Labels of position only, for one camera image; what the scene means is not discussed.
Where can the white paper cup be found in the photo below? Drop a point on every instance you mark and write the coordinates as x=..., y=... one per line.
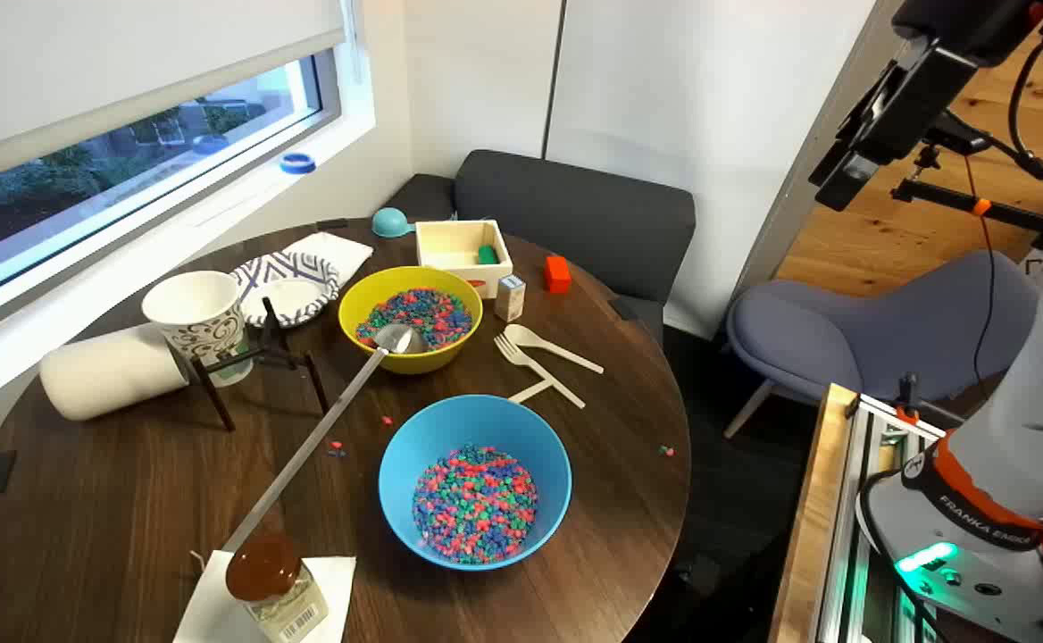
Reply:
x=199, y=311

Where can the jar with brown lid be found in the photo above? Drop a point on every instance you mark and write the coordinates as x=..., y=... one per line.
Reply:
x=275, y=588

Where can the blue grey armchair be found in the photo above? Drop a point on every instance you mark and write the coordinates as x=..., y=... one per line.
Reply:
x=953, y=330

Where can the black camera on tripod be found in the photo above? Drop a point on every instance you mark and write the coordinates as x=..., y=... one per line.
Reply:
x=913, y=99

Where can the blue bowl with beads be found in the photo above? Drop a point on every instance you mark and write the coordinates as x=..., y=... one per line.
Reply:
x=478, y=482

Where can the aluminium frame cart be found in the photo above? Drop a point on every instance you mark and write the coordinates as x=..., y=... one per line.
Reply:
x=833, y=582

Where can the blue disc on windowsill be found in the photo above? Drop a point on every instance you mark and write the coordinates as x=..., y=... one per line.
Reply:
x=297, y=161

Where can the small teal ball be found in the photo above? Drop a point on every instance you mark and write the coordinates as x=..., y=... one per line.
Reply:
x=391, y=224

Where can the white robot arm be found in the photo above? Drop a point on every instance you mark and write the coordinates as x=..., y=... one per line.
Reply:
x=961, y=522

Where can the yellow bowl with beads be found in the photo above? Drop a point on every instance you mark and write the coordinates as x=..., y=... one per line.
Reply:
x=416, y=320

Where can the white paper towel roll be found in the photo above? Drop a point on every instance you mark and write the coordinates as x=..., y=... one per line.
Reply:
x=107, y=372

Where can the orange wooden block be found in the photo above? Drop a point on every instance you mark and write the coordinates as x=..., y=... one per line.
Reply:
x=560, y=273

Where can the alphabet wooden block stack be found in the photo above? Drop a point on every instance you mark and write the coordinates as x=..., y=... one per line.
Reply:
x=507, y=299

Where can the white paper napkin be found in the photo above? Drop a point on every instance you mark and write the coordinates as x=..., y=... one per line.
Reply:
x=216, y=617

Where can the patterned white cloth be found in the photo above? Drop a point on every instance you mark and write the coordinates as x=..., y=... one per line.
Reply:
x=297, y=279

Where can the white roller blind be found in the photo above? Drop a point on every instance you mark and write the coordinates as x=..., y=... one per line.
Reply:
x=84, y=64

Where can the green block in box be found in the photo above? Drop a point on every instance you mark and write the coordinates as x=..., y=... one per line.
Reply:
x=486, y=255

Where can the dark grey sofa chair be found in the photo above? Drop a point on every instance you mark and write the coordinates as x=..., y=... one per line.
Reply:
x=628, y=234

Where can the white wooden box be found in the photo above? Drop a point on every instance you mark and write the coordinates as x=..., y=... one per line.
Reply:
x=450, y=248

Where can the white plastic fork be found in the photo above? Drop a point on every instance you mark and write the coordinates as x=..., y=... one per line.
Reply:
x=515, y=356

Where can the long metal ladle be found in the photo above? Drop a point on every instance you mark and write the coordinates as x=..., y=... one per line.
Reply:
x=319, y=442

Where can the black wire stand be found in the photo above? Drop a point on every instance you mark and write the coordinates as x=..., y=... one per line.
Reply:
x=271, y=347

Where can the white plastic spoon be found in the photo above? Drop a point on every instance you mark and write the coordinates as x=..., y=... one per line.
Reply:
x=527, y=338

